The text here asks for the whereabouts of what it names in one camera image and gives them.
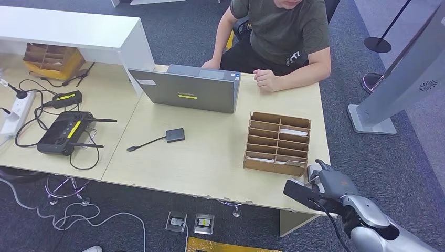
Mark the black power brick yellow label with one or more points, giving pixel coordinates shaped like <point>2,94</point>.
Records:
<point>66,99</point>

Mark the wooden slotted card organizer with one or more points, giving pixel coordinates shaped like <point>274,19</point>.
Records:
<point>265,167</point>

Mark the beige desk side panel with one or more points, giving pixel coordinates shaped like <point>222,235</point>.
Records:
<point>291,222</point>

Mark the black stanchion post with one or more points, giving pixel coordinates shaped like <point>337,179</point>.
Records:
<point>377,45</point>

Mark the person's left hand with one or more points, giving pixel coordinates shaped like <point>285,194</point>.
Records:
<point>267,80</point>

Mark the white power strip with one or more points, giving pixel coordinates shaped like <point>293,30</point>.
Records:
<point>17,113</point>

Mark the white desk shelf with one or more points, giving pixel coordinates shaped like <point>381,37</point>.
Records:
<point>69,29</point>

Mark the wooden organizer in yellow box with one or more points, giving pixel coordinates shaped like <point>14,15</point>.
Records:
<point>55,62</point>

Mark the person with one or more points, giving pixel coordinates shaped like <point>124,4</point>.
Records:
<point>281,31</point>

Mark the chrome stanchion base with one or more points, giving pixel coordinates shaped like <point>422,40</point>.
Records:
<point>368,83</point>

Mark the grey laptop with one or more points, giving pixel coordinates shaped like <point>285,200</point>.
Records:
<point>189,90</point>

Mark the floor outlet with white plug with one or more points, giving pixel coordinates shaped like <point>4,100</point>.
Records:
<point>176,221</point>

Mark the floor outlet with yellow label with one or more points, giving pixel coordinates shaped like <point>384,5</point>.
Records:
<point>203,223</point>

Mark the yellow floor sheet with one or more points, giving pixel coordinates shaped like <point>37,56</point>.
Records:
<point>215,247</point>

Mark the large chrome chair base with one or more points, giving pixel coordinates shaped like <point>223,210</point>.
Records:
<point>73,186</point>

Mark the pale patterned room key card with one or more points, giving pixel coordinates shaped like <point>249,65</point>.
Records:
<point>292,163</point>

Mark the grey kiosk stand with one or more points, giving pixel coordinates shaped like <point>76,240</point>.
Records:
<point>401,83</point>

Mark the small chrome chair foot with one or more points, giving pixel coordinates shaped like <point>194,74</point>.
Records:
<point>236,211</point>

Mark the white furniture base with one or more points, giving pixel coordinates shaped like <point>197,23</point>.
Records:
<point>154,1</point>

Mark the person's left forearm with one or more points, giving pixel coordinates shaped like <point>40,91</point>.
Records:
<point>306,74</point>

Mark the white shoe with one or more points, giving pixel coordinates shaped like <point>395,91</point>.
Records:
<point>92,249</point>

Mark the person's right hand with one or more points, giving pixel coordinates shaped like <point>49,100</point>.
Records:
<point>211,65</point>

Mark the white card in organizer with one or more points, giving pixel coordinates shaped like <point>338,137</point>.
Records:
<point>293,132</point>
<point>260,159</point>

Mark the small black plug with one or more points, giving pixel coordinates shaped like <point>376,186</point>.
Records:
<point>5,111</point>

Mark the black remote controller with antennas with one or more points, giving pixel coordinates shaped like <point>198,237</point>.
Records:
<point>61,133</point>

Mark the person's right forearm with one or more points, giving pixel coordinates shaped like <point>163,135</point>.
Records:
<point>221,40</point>

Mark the small black tripod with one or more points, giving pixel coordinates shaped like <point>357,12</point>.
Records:
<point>82,74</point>

